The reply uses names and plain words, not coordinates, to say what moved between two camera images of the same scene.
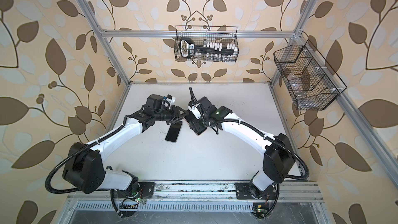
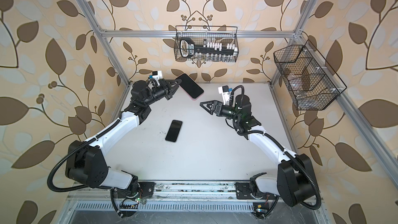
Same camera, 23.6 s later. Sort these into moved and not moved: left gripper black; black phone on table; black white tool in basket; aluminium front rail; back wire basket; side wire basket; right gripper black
Moved: left gripper black; right gripper black
Not moved: black white tool in basket; back wire basket; side wire basket; aluminium front rail; black phone on table
